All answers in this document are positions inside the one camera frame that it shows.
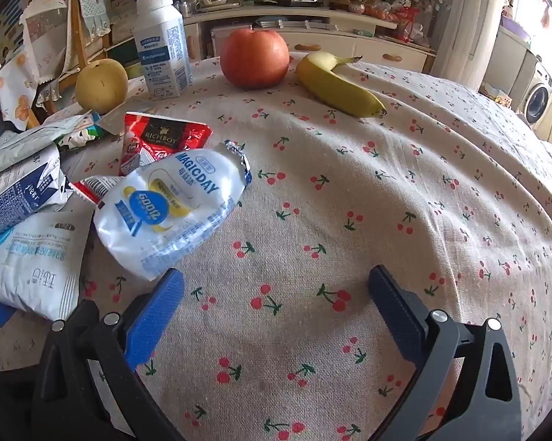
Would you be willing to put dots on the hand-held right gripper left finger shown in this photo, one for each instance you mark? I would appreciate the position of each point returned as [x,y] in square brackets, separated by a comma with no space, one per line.
[156,317]

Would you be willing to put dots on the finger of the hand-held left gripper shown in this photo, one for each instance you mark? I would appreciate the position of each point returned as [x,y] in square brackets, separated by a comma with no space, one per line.
[1,314]

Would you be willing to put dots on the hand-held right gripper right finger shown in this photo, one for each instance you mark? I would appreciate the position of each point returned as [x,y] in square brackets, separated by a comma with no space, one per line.
[395,308]

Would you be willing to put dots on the white and blue tissue packet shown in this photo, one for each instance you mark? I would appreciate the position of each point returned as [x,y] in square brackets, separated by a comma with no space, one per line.
[32,266]

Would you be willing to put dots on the white banana print pouch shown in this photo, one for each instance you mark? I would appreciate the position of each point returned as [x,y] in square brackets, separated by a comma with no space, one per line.
[175,211]

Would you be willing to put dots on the blue and white milk carton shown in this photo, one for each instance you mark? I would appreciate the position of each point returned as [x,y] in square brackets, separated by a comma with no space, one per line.
[23,193]

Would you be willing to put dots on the red snack packet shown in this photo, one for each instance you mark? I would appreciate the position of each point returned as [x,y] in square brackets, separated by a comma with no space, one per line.
[92,188]

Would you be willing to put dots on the white plastic wrapper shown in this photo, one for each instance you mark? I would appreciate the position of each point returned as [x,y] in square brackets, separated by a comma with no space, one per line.
[28,142]

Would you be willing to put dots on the red coffee packet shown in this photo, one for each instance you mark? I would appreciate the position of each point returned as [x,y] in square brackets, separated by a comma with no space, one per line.
[165,135]

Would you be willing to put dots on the colourful wrapper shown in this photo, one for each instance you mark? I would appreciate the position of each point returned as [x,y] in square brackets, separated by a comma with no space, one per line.
[85,135]

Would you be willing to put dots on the cherry print tablecloth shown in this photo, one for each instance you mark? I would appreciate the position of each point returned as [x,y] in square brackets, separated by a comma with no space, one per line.
[326,220]

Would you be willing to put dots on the yellow banana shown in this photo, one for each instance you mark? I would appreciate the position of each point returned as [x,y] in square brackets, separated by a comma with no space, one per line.
[340,92]

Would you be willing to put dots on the orange print dining table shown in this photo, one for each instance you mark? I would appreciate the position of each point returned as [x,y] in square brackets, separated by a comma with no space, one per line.
[16,92]

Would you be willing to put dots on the yellow pear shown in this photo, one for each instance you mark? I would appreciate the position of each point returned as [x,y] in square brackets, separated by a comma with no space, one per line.
[101,87]

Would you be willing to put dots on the washing machine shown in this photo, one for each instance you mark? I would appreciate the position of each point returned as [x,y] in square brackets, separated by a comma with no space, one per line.
[537,96]

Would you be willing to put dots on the white milk bottle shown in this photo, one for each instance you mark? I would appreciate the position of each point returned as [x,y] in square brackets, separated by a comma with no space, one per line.
[161,55]

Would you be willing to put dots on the red apple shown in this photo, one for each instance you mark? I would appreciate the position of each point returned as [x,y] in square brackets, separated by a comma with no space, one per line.
[255,59]

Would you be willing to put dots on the white TV cabinet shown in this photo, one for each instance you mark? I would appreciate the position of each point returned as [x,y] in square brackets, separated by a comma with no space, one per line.
[331,39]

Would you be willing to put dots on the pink storage box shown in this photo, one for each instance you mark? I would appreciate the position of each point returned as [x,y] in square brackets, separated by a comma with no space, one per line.
[217,41]

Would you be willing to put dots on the red gift bag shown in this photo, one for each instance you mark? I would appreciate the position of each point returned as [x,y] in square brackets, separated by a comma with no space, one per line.
[409,25]

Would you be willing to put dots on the lace covered standing air conditioner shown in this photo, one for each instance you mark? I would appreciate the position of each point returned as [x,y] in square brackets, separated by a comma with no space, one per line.
[468,32]

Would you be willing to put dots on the wooden chair with lace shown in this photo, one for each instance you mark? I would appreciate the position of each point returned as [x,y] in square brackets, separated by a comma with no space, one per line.
[51,18]

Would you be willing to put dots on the teal lace chair cover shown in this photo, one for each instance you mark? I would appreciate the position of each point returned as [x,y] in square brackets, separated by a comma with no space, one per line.
[94,9]

